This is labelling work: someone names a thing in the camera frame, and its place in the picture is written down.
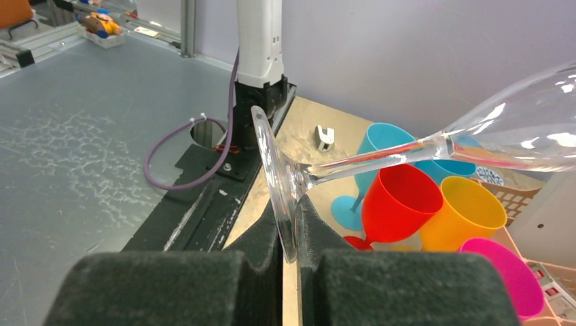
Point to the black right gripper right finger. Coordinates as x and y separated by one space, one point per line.
340 285

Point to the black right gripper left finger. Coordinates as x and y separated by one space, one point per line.
240 285

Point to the teal wine glass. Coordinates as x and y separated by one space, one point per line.
346 210

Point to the red plastic wine glass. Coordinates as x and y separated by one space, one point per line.
400 200

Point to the yellow plastic wine glass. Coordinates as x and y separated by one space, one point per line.
469 211

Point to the blue plastic wine glass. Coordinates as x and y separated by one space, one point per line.
438 170

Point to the magenta plastic wine glass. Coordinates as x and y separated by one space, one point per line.
520 282

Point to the clear wine glass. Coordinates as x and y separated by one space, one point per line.
529 125

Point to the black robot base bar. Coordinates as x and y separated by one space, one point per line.
200 219

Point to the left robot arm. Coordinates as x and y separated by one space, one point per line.
260 77

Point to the small white metal clip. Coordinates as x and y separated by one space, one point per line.
324 138

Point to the small blue white jar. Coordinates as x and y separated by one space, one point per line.
488 175

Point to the peach plastic file organizer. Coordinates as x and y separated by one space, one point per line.
554 280

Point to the orange blue toy figure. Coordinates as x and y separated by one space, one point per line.
99 24

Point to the orange storage box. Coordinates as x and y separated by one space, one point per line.
14 12

